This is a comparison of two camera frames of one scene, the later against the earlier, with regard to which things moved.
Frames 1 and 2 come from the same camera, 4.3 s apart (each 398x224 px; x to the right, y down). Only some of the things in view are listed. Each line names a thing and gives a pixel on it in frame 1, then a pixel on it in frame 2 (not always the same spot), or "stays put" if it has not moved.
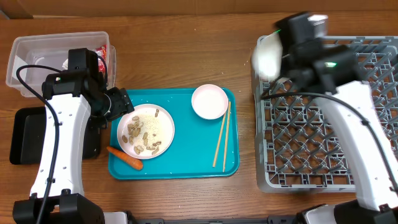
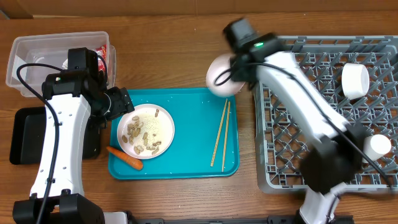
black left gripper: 122,102 stays put
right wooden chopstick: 227,137 stays put
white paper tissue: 65,65 stays put
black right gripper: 285,64 → 238,74
